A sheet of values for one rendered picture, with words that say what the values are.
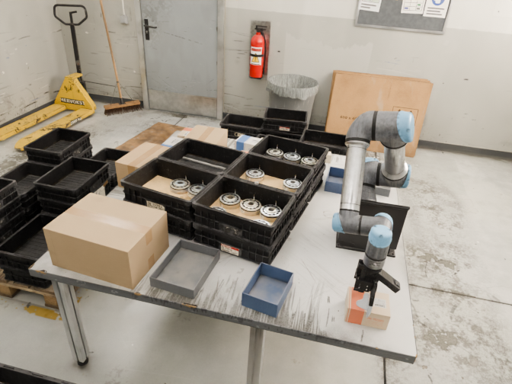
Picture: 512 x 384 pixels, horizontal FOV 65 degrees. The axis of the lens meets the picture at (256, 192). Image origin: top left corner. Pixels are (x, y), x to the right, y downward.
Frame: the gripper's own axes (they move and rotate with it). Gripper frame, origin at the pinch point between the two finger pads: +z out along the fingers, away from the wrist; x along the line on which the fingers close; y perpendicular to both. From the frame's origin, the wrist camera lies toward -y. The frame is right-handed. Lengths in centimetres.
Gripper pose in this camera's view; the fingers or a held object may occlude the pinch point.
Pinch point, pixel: (368, 303)
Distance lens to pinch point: 169.6
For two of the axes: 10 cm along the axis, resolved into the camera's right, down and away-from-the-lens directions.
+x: -2.3, 5.0, -8.4
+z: -0.5, 8.5, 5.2
